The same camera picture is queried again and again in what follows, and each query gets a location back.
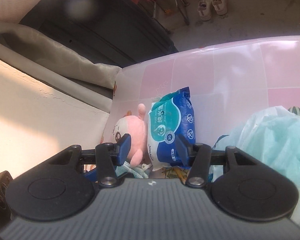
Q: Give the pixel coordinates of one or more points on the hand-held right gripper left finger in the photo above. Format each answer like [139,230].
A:
[125,148]

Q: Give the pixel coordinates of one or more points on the blue wet wipes pack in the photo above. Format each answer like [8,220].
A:
[170,127]

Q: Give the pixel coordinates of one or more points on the beige curtain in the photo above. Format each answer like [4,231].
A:
[52,52]

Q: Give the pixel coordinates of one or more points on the white sneaker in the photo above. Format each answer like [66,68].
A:
[220,2]
[205,8]

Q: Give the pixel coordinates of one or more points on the teal face mask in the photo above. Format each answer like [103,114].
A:
[128,171]

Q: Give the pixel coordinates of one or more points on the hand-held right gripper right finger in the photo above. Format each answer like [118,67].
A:
[181,150]

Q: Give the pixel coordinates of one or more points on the pink plush toy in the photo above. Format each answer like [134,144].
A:
[132,132]

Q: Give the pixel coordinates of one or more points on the white plastic bag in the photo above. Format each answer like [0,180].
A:
[270,145]

